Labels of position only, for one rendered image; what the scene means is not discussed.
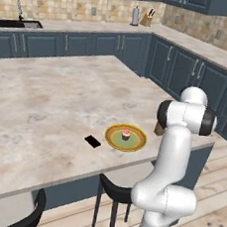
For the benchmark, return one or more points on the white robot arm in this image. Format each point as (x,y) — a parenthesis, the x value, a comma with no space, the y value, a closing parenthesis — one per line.
(173,159)

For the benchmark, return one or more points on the pink frosted cupcake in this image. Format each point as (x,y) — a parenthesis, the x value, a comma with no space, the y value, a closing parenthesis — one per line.
(126,135)

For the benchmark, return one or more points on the black chocolate bar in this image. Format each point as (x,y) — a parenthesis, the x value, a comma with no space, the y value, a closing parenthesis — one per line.
(92,141)

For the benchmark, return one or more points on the yellow green round plate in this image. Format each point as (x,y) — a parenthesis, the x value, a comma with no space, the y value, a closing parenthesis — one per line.
(136,140)

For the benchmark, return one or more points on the blue lower cabinet run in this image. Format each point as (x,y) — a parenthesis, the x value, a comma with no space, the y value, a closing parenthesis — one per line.
(76,44)
(183,72)

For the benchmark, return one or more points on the blue dining island base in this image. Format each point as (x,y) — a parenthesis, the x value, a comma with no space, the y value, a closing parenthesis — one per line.
(73,192)

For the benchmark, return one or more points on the small brown object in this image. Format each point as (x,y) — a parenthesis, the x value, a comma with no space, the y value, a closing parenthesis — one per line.
(158,130)

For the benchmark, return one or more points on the black stool with grey seat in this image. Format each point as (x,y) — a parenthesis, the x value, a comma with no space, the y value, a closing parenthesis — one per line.
(124,178)
(4,211)

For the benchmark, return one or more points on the wooden knife block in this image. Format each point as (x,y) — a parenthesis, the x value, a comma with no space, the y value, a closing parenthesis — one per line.
(146,19)

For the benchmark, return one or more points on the black sink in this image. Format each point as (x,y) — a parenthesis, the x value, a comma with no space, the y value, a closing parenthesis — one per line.
(16,24)

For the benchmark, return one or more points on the silver tap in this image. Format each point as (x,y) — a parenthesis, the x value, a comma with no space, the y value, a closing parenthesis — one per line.
(20,10)

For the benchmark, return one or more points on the grey wall outlet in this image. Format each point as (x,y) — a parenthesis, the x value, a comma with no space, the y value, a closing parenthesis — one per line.
(93,11)
(218,34)
(177,20)

